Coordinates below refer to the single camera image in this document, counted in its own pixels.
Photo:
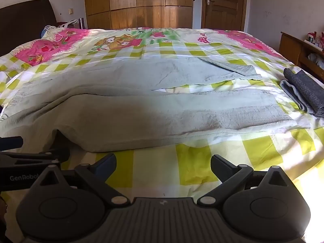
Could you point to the checkered cartoon print quilt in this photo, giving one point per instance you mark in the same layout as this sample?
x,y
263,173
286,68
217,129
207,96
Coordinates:
x,y
192,167

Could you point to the dark brown bed headboard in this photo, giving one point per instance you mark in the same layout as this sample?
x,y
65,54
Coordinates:
x,y
22,25

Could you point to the blue cloth item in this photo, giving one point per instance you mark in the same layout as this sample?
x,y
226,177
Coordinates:
x,y
44,33

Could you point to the red white plush toy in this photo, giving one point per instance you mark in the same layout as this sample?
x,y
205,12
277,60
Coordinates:
x,y
311,38

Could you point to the grey-green pants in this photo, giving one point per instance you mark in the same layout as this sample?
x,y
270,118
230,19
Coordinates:
x,y
126,106

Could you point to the dark metal bottle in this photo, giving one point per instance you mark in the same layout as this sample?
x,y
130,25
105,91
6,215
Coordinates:
x,y
81,23

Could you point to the wooden door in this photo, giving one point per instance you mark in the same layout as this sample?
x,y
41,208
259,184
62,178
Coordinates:
x,y
224,2

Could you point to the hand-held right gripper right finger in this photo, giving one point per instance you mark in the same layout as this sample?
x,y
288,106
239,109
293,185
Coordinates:
x,y
218,167

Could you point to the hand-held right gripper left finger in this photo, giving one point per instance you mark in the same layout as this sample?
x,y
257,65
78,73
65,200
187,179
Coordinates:
x,y
107,165

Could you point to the folded grey knitted garment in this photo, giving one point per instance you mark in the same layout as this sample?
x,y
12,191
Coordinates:
x,y
307,88

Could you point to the wooden wardrobe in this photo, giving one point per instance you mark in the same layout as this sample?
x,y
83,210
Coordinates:
x,y
136,2

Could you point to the wooden side shelf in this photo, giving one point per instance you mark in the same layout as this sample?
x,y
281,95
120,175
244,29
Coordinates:
x,y
291,45

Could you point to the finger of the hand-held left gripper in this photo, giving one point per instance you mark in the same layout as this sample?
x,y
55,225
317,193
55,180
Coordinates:
x,y
60,149
11,141

